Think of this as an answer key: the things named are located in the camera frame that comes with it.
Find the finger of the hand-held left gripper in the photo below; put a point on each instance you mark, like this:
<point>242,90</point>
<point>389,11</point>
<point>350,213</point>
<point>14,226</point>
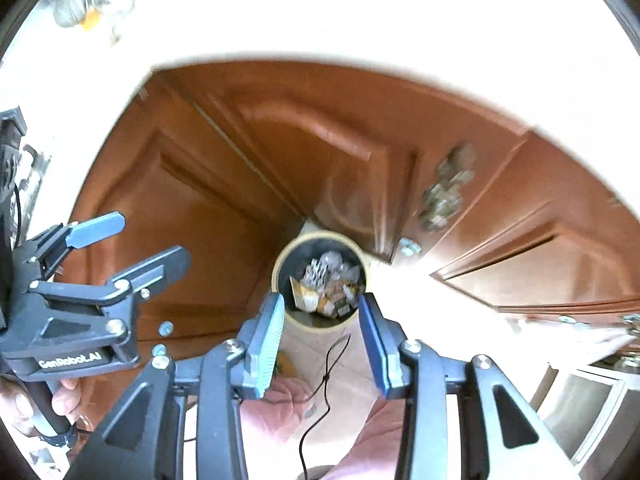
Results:
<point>155,270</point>
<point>95,230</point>

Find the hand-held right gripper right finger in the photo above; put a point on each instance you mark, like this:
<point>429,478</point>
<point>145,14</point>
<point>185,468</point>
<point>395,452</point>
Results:
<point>375,350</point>

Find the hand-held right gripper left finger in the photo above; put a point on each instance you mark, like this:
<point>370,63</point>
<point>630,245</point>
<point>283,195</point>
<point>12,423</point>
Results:
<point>265,345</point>

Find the cream trash bin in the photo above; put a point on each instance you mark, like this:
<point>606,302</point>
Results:
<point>292,262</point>

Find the person's left hand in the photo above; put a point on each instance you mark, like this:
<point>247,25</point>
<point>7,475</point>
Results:
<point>66,397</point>

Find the round metal knob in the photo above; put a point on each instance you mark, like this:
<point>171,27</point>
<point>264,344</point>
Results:
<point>410,247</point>
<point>567,319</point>
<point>165,329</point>

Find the person's pink pants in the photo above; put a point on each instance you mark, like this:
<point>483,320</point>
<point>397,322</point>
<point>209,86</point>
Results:
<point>272,410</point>

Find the wooden drawer front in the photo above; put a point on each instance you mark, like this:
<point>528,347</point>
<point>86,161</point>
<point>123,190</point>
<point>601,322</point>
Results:
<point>525,240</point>

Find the wide wooden cabinet door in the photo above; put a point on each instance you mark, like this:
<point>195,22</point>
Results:
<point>325,150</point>

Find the yellow kitchen utensil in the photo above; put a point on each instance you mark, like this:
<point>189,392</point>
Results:
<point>91,21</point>

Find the steel skimmer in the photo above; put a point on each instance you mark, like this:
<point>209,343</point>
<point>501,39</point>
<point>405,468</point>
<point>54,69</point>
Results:
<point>75,2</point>

